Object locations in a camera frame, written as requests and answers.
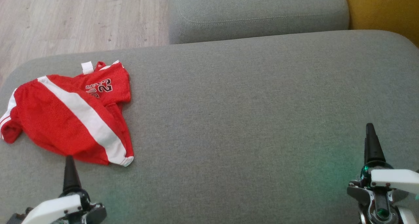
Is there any red shorts white stripe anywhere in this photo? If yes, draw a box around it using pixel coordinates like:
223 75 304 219
13 75 135 167

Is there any yellow upholstered furniture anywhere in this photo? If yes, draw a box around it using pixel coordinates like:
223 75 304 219
341 0 419 47

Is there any small grey sofa cushion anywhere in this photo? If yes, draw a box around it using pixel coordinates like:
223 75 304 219
167 0 350 45

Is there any red number 23 jersey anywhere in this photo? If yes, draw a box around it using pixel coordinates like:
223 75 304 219
0 60 132 144

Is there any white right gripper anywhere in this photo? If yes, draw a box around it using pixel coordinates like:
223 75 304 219
347 122 419 224

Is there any large grey sofa seat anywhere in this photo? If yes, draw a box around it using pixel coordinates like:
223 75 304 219
0 30 419 224

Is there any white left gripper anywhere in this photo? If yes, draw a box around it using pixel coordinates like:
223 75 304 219
7 155 107 224

